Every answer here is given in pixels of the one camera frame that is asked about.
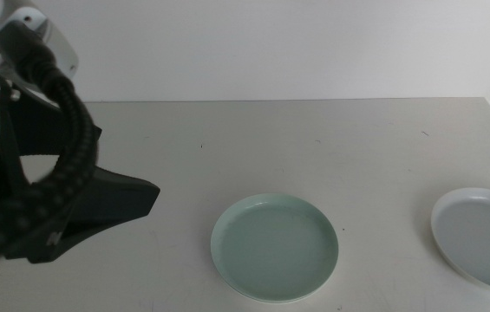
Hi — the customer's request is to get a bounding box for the pale green shallow bowl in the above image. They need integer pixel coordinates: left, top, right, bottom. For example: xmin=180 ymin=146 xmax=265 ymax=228
xmin=210 ymin=192 xmax=340 ymax=304

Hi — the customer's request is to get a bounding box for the thick black braided cable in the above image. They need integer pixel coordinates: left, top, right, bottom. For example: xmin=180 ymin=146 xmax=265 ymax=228
xmin=0 ymin=20 xmax=101 ymax=278

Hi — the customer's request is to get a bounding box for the light grey shallow bowl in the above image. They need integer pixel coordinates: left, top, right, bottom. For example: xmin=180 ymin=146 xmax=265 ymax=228
xmin=430 ymin=186 xmax=490 ymax=295

